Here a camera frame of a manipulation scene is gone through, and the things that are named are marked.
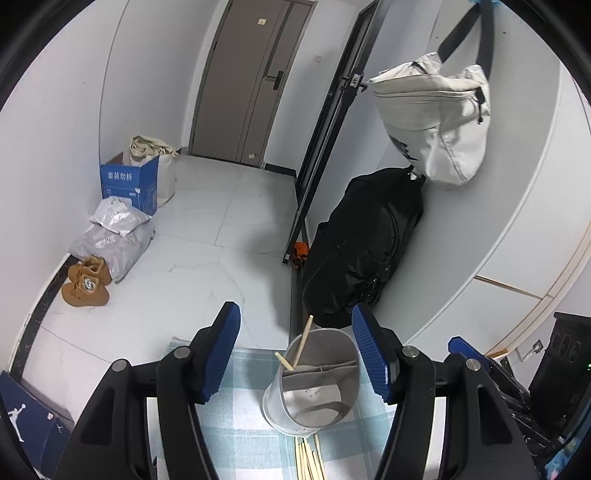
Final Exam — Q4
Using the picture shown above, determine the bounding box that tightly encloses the beige canvas tote bag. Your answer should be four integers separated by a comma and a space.
128, 135, 182, 208

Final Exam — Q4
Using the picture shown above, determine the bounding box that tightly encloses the blue cardboard box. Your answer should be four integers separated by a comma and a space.
100, 151, 160, 217

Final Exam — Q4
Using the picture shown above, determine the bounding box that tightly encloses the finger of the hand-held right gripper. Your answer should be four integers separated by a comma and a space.
447, 336, 499, 374

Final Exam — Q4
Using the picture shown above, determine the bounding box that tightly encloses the grey-brown door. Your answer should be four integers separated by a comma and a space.
188, 0, 319, 167

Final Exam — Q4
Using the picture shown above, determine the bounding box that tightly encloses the blue patterned cloth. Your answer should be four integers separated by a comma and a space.
545, 455, 578, 480

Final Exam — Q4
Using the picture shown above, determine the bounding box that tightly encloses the small grey parcel bag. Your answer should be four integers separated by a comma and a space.
90, 196, 153, 238

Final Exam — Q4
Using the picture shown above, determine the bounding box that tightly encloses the white cabinet gold trim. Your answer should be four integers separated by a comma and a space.
473, 69, 591, 358

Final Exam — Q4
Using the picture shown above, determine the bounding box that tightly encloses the teal checked table mat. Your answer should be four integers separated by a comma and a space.
147, 336, 446, 480

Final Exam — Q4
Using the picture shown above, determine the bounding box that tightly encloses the black carved cabinet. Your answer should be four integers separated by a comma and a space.
526, 311, 591, 435

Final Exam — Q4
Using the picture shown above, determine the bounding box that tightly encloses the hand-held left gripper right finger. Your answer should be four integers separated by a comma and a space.
351, 303, 539, 480

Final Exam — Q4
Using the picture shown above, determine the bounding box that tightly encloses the white sling bag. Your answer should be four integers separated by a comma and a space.
367, 0, 497, 186

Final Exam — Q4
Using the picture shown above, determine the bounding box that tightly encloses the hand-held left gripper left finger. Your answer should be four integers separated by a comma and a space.
54, 301, 242, 480

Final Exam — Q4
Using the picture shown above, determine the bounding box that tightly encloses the large grey parcel bag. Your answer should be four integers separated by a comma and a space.
69, 222, 155, 283

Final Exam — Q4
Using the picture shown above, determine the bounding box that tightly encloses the navy shoe box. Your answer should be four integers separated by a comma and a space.
0, 370, 75, 467

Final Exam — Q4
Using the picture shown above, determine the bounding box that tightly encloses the black backpack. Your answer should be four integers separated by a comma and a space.
302, 167, 424, 326

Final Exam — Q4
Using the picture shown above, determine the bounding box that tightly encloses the black metal door frame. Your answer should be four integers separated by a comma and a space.
281, 0, 393, 266

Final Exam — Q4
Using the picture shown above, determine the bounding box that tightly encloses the orange black object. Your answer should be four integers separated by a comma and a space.
288, 241, 311, 267

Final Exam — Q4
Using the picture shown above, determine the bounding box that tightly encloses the brown suede shoe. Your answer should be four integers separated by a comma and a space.
68, 256, 113, 286
61, 276, 110, 306

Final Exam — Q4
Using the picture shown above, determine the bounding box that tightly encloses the white metal utensil holder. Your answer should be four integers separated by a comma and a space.
262, 327, 361, 437

